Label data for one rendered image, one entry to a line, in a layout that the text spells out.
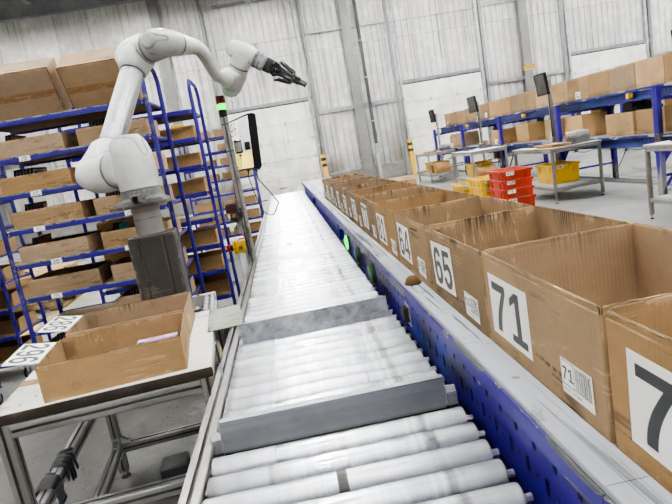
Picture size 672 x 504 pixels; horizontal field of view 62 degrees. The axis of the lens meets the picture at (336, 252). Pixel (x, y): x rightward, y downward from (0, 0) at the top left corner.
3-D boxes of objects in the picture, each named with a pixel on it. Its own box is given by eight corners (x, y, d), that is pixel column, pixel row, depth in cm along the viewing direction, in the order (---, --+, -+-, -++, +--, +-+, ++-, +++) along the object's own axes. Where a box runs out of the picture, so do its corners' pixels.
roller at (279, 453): (203, 485, 101) (209, 490, 106) (479, 426, 105) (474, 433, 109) (201, 457, 104) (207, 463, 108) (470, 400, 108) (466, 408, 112)
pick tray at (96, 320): (91, 338, 208) (85, 312, 206) (195, 316, 214) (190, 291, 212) (70, 364, 180) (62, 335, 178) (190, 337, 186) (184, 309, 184)
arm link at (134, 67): (95, 178, 216) (61, 187, 227) (129, 196, 228) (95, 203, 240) (141, 21, 243) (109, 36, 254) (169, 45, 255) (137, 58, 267)
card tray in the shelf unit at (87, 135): (78, 147, 317) (74, 129, 316) (96, 148, 347) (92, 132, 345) (150, 134, 320) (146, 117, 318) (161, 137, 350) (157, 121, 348)
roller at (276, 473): (204, 515, 98) (204, 489, 102) (489, 453, 101) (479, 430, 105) (196, 500, 95) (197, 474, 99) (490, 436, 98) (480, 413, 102)
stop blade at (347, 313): (244, 351, 172) (238, 323, 171) (389, 322, 176) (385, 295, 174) (244, 352, 172) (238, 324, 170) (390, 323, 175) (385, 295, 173)
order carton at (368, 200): (364, 232, 259) (358, 196, 256) (425, 220, 261) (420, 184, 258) (379, 245, 220) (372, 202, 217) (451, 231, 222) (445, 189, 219)
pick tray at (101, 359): (67, 368, 176) (59, 338, 175) (190, 339, 184) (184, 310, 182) (42, 404, 149) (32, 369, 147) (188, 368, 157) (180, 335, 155)
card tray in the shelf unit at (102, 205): (96, 216, 326) (91, 199, 324) (111, 211, 355) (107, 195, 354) (165, 203, 328) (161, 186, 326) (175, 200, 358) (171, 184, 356)
